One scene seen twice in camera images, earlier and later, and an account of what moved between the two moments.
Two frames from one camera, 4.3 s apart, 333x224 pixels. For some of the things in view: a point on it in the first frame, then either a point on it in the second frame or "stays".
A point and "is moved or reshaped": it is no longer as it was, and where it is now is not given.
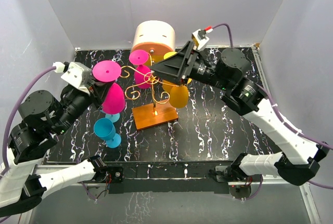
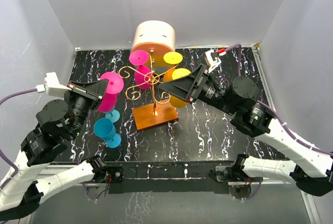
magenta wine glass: (142, 75) stays
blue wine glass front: (105, 129) stays
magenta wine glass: (109, 71) is moved or reshaped
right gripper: (177, 67) → (184, 87)
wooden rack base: (148, 116) stays
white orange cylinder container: (157, 38) stays
